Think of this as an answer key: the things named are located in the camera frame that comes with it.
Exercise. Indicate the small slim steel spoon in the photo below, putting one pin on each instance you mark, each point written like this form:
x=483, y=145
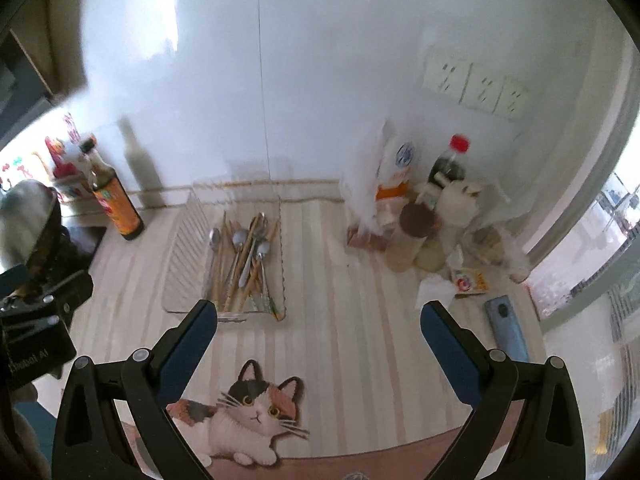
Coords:
x=213, y=245

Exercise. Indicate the white wall socket panel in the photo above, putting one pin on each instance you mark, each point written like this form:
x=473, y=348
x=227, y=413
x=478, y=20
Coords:
x=474, y=86

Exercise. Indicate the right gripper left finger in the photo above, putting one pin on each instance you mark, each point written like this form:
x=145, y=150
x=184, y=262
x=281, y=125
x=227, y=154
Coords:
x=90, y=441

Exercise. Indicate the white plastic bag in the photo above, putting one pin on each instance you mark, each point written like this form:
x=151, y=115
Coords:
x=377, y=168

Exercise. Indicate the large oval steel spoon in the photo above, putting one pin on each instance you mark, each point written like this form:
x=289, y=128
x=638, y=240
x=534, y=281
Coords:
x=257, y=231

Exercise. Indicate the short steel spoon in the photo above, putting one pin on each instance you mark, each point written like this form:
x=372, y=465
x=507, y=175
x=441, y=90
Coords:
x=262, y=251

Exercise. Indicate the green tipped chopstick in tray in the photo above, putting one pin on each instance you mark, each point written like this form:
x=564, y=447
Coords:
x=270, y=304

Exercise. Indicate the clear plastic utensil tray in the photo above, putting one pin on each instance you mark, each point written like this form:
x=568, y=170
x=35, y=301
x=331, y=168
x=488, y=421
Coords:
x=230, y=254

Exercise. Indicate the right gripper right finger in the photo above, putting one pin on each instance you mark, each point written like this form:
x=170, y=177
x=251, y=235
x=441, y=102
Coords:
x=547, y=442

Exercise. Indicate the small red white packet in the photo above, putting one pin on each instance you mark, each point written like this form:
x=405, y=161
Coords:
x=469, y=282

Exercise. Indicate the steel wok lid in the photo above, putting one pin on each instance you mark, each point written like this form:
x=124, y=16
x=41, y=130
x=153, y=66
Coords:
x=30, y=225

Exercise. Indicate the round bowl steel spoon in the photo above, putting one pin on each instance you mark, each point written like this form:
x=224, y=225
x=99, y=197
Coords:
x=238, y=240

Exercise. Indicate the clear jar brown lid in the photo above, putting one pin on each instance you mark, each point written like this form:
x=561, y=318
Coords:
x=417, y=222

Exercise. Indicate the soy sauce bottle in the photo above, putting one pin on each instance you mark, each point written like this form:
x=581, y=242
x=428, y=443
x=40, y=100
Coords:
x=110, y=194

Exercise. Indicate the white cat shaped jar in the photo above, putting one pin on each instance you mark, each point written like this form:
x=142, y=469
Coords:
x=457, y=203

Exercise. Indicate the red cap dark bottle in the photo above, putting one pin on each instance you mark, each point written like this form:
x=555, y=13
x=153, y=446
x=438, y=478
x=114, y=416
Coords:
x=450, y=163

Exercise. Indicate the crumpled white tissue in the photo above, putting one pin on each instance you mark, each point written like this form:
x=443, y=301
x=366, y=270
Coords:
x=435, y=288

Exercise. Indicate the blue smartphone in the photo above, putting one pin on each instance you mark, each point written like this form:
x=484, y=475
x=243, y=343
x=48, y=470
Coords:
x=506, y=328

